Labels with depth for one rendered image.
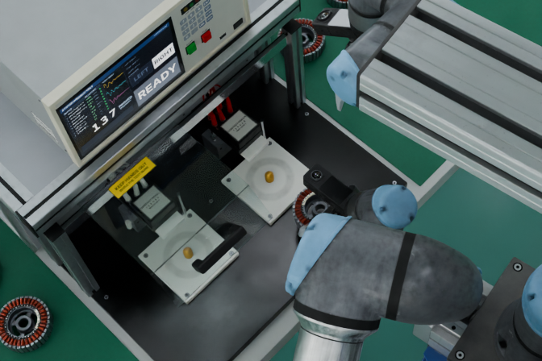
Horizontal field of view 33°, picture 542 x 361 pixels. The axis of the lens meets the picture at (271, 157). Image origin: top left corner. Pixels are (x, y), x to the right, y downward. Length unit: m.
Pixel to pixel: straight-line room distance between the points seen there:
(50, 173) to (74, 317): 0.39
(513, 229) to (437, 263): 1.68
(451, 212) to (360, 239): 1.68
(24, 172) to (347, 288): 0.75
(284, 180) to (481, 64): 1.38
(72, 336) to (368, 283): 0.93
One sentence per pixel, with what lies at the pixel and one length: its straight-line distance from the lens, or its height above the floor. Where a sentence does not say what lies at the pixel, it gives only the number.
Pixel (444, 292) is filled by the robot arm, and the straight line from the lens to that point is 1.19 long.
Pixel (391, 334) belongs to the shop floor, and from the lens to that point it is 2.69.
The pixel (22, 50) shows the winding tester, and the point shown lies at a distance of 1.61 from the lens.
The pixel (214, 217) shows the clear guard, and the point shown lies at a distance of 1.66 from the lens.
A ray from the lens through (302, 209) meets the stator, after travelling 1.89.
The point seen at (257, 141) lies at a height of 0.88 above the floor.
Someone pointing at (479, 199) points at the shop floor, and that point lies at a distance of 2.88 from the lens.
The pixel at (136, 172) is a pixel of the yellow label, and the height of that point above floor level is 1.07.
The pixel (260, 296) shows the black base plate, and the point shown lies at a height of 0.77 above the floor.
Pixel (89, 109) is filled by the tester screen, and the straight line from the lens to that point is 1.61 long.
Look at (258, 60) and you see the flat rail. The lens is 1.85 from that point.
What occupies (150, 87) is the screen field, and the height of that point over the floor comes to 1.17.
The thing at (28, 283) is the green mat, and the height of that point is 0.75.
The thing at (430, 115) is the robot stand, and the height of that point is 2.03.
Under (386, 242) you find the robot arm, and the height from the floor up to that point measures 1.47.
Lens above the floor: 2.55
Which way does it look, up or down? 61 degrees down
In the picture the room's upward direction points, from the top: 8 degrees counter-clockwise
